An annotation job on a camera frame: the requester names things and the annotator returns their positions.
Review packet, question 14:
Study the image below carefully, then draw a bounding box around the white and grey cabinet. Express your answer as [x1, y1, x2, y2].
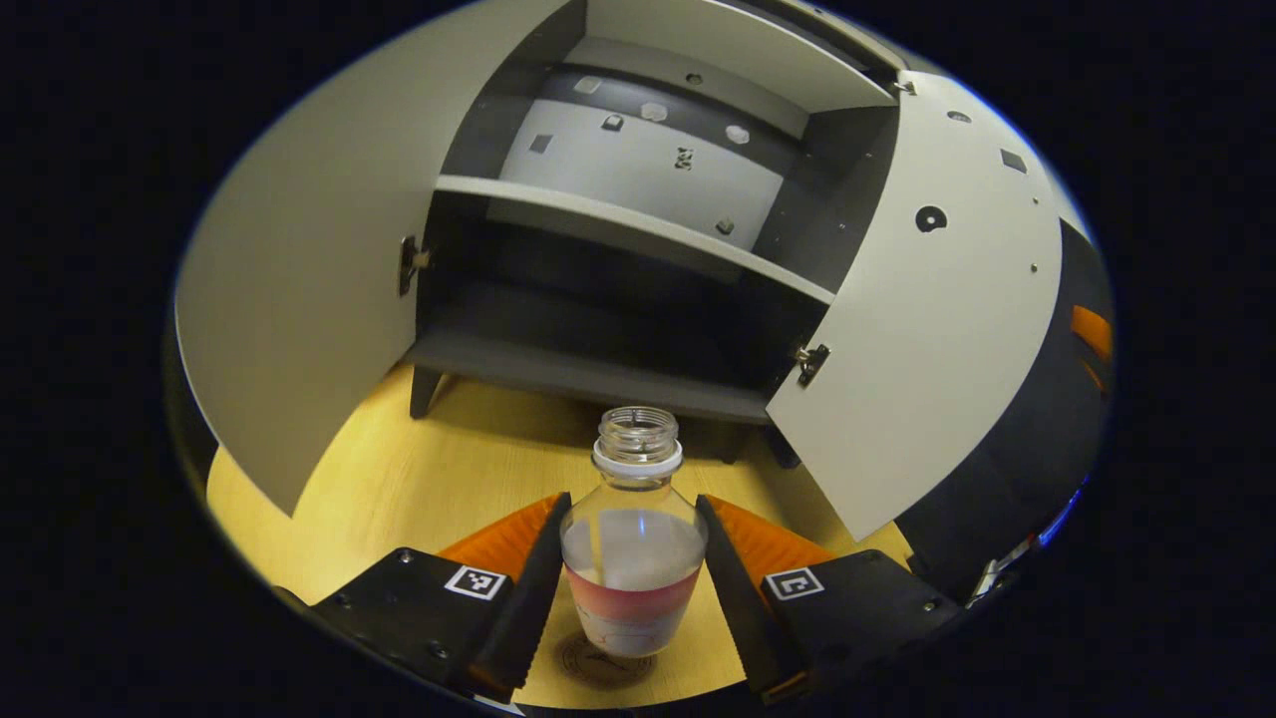
[404, 0, 903, 470]

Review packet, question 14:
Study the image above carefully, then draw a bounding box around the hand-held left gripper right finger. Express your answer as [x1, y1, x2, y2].
[695, 494, 963, 704]

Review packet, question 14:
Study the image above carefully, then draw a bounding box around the clear bottle with pink label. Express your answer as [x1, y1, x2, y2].
[560, 406, 709, 659]

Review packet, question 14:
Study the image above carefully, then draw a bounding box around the white cabinet shelf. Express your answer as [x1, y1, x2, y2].
[586, 0, 898, 113]
[434, 175, 836, 305]

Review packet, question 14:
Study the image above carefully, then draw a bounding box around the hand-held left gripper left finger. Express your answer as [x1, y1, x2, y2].
[309, 492, 574, 704]

